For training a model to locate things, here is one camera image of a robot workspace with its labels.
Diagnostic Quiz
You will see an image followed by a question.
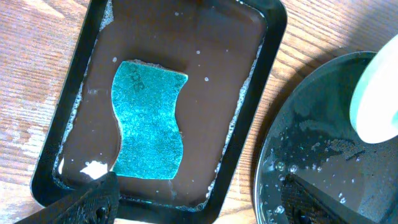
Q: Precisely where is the mint plate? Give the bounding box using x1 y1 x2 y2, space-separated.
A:
349 37 397 144

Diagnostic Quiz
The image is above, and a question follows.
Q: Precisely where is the rectangular black tray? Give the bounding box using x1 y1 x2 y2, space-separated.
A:
30 1 287 223

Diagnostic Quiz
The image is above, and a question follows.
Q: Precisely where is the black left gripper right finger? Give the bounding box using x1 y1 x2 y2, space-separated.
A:
280 174 374 224

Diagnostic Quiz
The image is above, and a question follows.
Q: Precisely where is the green yellow sponge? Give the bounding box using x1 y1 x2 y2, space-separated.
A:
111 60 188 180

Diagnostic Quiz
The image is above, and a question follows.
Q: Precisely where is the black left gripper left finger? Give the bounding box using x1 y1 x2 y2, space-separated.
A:
16 172 120 224

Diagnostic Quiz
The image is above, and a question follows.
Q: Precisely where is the round black tray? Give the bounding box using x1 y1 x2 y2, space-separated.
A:
254 52 397 223

